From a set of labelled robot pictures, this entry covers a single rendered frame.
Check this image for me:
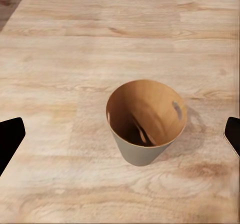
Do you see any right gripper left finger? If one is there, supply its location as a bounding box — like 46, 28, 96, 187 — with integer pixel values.
0, 117, 26, 176

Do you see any trash can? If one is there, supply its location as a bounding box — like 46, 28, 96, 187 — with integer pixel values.
105, 79, 188, 167

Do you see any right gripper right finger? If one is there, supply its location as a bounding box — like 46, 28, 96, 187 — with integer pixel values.
225, 117, 240, 156

